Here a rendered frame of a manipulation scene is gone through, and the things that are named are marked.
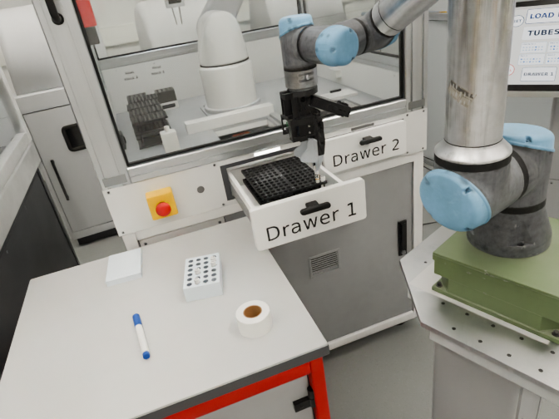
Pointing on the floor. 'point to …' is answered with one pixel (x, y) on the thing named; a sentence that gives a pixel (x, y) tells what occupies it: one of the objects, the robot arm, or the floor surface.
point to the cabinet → (343, 253)
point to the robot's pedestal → (474, 377)
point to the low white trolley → (165, 341)
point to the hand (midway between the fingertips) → (318, 164)
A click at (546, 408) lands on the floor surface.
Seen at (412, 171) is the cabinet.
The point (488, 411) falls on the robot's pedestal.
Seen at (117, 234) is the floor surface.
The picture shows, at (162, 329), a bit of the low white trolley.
